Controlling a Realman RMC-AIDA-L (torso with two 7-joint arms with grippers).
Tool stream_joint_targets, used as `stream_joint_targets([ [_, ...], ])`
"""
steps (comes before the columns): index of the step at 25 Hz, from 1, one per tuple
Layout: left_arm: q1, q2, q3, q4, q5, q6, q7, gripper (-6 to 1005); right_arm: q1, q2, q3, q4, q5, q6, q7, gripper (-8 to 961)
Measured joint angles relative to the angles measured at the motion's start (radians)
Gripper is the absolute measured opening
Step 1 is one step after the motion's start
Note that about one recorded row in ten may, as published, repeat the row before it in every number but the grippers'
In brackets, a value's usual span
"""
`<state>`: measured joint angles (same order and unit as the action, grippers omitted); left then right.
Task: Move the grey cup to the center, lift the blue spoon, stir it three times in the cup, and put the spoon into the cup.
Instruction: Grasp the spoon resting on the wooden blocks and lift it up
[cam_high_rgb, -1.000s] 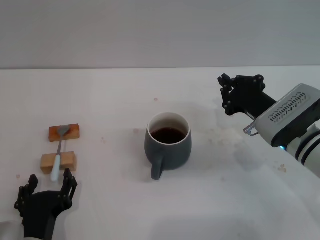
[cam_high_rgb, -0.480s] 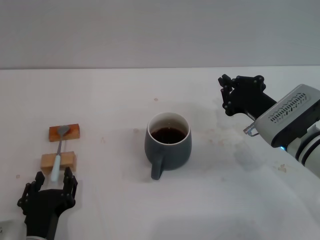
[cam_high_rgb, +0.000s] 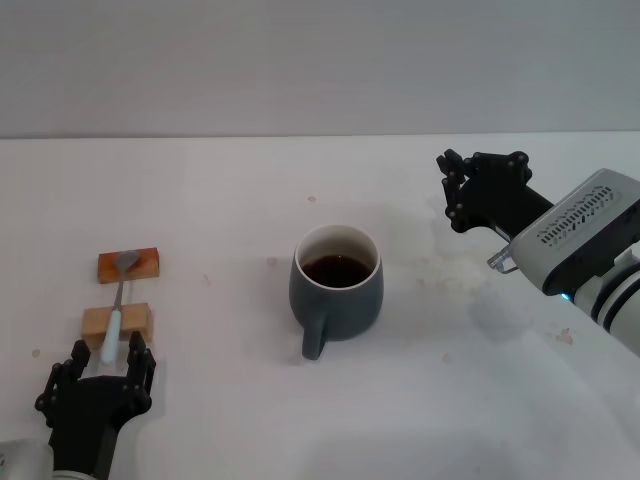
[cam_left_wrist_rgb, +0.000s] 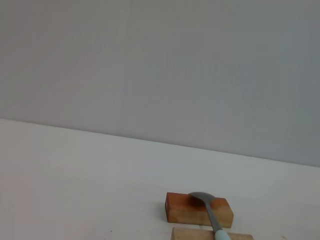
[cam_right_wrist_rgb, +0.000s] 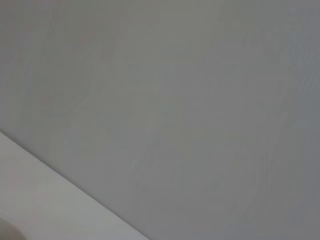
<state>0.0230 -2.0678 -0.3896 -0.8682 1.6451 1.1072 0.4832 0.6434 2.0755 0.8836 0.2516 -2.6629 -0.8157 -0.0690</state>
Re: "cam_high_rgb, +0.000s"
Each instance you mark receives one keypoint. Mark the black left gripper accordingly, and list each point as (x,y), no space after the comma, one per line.
(85,425)

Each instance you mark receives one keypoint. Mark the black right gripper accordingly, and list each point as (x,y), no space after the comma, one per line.
(500,205)

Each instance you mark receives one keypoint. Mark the grey ceramic cup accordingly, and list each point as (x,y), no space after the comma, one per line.
(345,312)

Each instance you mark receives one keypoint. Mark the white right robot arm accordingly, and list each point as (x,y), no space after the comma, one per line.
(615,305)

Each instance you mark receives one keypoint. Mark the light notched wooden block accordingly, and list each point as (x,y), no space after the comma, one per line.
(137,321)

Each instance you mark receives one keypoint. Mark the dark orange wooden block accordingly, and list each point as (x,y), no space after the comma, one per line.
(150,265)

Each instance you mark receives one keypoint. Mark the dark coffee liquid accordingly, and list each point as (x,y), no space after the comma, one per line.
(337,272)

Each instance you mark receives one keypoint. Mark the grey right wrist camera housing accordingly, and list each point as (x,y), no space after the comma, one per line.
(580,235)

